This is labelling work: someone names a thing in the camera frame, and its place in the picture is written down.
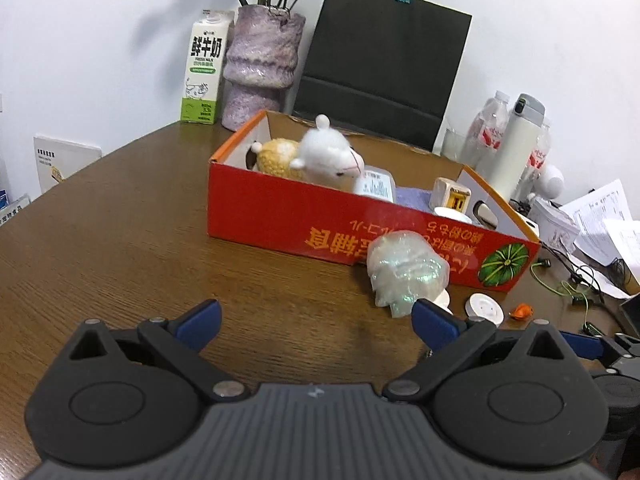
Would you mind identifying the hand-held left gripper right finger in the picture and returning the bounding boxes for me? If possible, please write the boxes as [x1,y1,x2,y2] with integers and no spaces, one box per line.
[382,298,576,403]

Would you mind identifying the white round disc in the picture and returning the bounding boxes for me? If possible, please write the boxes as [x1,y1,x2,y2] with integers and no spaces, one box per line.
[465,293,502,327]

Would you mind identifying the wooden desktop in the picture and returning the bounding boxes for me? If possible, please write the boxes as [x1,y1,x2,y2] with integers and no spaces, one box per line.
[0,121,640,480]

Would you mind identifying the printed paper sheets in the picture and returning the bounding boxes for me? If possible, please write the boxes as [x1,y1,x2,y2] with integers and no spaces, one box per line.
[557,178,640,297]

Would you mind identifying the white printed tin box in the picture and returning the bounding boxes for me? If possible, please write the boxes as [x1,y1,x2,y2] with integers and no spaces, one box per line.
[527,197,582,254]

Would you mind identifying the white yellow plush sheep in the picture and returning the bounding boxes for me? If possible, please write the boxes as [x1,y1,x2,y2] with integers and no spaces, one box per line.
[249,115,366,192]

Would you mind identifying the red cardboard box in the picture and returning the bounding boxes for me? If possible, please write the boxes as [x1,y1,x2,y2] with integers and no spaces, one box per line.
[207,110,542,294]

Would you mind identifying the translucent cotton swab box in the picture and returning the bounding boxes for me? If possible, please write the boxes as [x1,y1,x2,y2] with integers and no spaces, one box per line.
[352,166,399,204]

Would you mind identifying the clear plastic water bottle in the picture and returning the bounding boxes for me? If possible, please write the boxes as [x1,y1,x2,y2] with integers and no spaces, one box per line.
[460,91,512,171]
[522,117,554,187]

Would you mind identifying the white thermos bottle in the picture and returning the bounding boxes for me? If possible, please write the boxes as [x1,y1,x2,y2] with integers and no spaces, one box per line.
[487,93,546,202]

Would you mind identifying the black cable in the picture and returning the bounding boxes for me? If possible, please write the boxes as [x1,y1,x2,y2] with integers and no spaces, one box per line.
[540,245,631,306]

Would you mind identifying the white booklet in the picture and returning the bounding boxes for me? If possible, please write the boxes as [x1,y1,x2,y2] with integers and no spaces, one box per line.
[34,135,103,194]

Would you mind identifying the white green milk carton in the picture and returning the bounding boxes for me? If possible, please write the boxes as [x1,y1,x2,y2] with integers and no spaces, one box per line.
[180,8,236,125]

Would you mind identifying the white round lid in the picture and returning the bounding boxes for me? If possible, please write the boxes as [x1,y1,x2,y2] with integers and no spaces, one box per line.
[433,207,477,225]

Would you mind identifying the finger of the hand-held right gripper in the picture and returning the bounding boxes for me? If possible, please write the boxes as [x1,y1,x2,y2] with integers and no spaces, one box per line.
[559,332,640,370]

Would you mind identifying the black green neckband earphones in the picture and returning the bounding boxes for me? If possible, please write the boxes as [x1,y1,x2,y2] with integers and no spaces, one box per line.
[529,257,608,337]

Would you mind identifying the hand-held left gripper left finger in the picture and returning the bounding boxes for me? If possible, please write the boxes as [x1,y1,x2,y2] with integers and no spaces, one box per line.
[62,299,251,403]

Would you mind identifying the iridescent figurine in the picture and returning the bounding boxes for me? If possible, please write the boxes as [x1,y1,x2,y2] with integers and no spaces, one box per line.
[366,230,451,319]

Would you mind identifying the tablet in dark case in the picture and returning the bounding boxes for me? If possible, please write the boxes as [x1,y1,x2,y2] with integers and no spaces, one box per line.
[619,294,640,337]

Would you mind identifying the purple ceramic vase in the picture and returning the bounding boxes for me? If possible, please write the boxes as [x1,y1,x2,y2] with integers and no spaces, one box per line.
[221,5,307,132]

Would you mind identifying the black paper bag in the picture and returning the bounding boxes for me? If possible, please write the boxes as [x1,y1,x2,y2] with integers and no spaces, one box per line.
[291,0,473,154]

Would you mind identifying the white round speaker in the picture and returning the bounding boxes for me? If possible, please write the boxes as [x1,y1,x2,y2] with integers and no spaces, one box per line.
[532,164,565,202]

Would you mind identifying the clear glass cup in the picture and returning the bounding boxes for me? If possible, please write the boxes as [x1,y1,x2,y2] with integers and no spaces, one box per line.
[440,127,469,159]

